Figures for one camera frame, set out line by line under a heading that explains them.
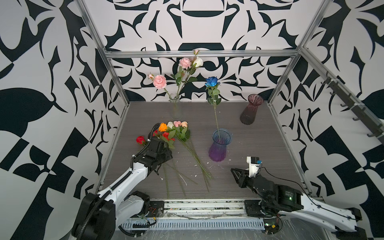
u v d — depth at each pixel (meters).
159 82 0.79
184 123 1.02
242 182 0.65
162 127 1.01
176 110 1.04
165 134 0.96
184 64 0.85
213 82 0.69
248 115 1.02
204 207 0.76
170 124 1.01
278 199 0.57
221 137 0.81
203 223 0.71
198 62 0.80
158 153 0.67
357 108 0.58
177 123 1.02
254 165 0.67
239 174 0.70
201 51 0.93
